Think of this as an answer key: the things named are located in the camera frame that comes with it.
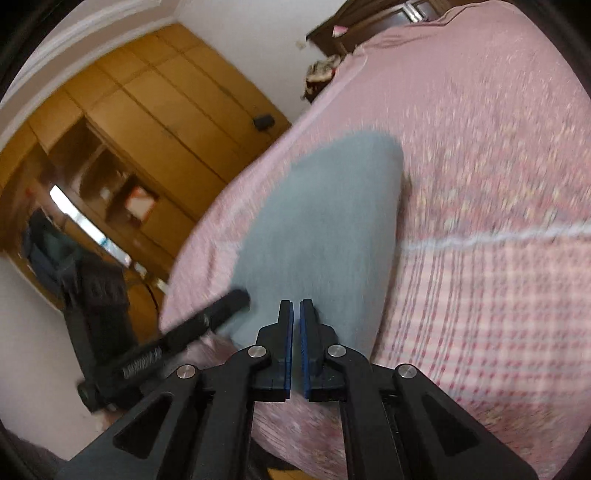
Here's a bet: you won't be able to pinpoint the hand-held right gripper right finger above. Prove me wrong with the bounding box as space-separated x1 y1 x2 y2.
298 299 539 480

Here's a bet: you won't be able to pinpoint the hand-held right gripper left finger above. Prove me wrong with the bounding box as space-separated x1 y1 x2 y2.
55 299 295 480

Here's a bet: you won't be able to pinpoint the tall wooden wardrobe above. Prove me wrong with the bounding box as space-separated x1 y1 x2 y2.
0 23 293 296

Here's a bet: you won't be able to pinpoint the red and white box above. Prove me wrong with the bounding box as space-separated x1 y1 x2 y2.
124 185 157 221

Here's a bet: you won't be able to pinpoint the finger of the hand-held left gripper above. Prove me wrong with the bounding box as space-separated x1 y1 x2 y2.
158 289 251 354

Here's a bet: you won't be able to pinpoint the grey-blue pants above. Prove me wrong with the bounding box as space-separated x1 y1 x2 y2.
217 130 406 363

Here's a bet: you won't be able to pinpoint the dark wooden headboard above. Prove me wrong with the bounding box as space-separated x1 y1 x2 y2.
307 0 455 52

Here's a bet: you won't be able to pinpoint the pink floral bedspread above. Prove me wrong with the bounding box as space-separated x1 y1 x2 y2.
159 0 591 480

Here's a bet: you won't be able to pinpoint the brown patterned cloth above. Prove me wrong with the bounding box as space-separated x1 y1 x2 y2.
302 54 345 100

